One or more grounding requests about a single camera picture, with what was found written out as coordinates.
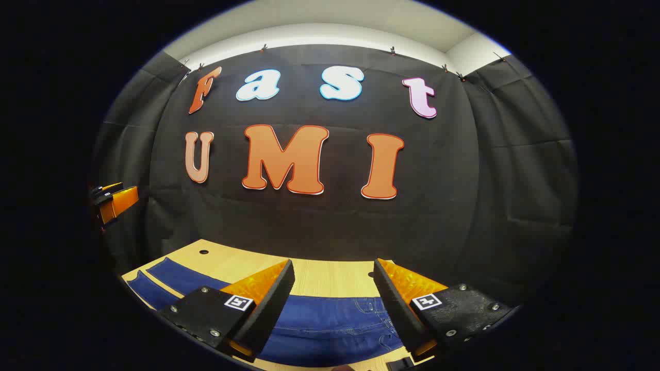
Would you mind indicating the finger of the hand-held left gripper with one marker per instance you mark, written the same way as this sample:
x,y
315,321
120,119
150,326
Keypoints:
x,y
121,203
105,189

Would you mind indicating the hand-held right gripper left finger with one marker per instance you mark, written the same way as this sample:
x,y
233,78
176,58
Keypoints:
x,y
268,309

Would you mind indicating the blue denim jeans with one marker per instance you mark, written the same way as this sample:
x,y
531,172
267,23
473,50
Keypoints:
x,y
330,330

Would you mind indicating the black backdrop cloth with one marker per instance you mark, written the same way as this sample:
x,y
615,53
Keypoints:
x,y
335,226

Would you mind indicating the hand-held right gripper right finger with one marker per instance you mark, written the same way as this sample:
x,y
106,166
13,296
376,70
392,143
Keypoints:
x,y
397,309

